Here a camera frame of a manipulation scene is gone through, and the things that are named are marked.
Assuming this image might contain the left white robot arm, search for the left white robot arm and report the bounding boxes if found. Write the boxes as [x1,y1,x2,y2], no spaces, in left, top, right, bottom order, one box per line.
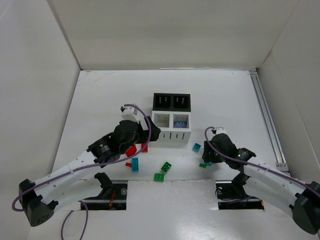
[18,117,161,227]

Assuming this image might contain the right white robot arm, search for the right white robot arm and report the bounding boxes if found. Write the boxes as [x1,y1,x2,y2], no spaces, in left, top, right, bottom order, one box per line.
[202,133,320,235]

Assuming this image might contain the red heart-shaped lego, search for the red heart-shaped lego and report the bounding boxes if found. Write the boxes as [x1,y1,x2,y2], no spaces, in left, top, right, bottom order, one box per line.
[125,145,137,157]

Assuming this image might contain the white two-compartment container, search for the white two-compartment container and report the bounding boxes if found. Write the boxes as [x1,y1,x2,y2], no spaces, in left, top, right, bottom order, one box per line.
[151,111,192,144]

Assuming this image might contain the red rectangular lego brick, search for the red rectangular lego brick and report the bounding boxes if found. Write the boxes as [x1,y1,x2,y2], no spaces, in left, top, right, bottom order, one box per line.
[141,143,148,153]

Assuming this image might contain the purple printed lego in container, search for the purple printed lego in container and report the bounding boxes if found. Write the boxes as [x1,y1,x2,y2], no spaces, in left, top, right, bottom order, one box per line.
[173,121,188,129]

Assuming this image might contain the small teal lego brick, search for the small teal lego brick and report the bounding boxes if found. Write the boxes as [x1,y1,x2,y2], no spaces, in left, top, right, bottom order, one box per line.
[192,143,201,153]

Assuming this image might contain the teal long lego brick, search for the teal long lego brick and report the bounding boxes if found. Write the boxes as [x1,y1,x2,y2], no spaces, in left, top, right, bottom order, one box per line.
[131,158,139,172]

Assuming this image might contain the small green flat lego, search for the small green flat lego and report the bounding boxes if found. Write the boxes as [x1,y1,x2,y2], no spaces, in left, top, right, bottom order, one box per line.
[199,163,207,169]

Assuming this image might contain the black two-compartment container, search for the black two-compartment container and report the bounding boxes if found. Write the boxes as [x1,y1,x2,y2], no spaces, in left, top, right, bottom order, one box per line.
[152,93,191,112]

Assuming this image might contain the dark green lego brick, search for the dark green lego brick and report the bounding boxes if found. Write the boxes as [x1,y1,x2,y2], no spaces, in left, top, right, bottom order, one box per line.
[161,162,172,173]

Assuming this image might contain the light green lego brick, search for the light green lego brick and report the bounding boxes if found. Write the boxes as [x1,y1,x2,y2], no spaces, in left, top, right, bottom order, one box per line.
[153,173,165,182]

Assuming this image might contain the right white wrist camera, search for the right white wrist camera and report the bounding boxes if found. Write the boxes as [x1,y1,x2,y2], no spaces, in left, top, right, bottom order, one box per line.
[211,127,227,135]

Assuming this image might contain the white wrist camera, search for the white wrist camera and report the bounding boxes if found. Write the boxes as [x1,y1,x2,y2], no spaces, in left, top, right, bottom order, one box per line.
[120,105,139,123]
[211,127,227,135]

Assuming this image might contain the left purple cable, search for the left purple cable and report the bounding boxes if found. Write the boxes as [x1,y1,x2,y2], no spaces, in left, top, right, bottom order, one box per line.
[11,103,153,240]

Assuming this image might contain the purple cable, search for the purple cable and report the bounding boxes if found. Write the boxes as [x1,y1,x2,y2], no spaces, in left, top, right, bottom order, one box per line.
[11,103,153,240]
[204,126,320,193]

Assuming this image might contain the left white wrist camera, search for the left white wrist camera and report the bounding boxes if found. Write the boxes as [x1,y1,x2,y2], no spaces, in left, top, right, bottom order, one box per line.
[120,105,139,123]

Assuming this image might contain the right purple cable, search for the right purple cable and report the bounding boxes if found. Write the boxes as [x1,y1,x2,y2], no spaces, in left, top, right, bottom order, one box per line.
[204,126,320,193]

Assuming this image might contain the aluminium rail on right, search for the aluminium rail on right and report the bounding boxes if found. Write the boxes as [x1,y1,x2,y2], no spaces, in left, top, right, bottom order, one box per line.
[249,70,290,173]

